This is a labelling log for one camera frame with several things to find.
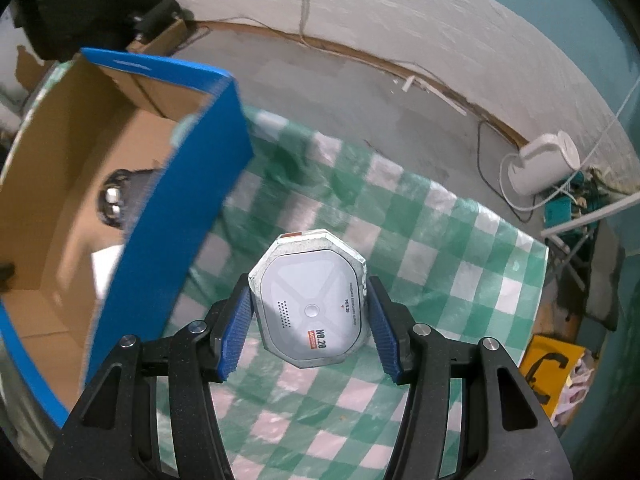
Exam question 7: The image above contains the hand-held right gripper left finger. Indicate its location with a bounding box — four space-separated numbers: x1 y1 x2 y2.
60 272 257 480

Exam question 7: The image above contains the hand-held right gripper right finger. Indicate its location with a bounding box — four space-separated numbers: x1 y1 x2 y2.
366 275 573 480

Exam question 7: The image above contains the white octagonal device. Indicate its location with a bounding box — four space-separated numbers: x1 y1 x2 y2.
247 229 370 371

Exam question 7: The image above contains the cardboard box with blue rim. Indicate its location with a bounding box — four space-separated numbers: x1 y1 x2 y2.
0 47 253 416

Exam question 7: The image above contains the white charger cube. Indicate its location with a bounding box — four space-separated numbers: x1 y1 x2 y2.
91 244 126 306

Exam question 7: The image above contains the black round gadget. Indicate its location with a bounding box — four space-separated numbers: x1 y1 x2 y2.
100 167 161 231

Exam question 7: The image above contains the green checked tablecloth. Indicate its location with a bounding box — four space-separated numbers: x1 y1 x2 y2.
30 105 551 480

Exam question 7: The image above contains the pink patterned bag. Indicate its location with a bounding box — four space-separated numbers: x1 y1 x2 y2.
552 355 593 426

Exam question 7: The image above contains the teal box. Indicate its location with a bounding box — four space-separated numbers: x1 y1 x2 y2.
542 195 583 226

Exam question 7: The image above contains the white electric kettle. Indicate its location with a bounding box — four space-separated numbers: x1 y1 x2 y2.
507 131 582 197

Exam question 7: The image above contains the brown cardboard carton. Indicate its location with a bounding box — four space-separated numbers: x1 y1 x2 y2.
125 19 188 58

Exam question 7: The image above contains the black dumbbell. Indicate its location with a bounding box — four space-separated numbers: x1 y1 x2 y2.
132 0 188 36

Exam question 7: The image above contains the dark hanging cloth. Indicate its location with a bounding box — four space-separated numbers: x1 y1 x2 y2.
15 0 168 61

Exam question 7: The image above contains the black floor cable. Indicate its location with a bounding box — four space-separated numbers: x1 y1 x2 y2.
475 120 533 223

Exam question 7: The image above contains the white metal frame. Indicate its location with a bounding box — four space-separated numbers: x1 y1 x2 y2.
540 195 636 291

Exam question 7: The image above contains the white cable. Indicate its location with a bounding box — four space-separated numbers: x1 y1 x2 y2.
550 72 640 196

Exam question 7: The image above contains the grey plug cable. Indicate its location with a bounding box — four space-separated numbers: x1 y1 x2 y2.
295 0 313 43

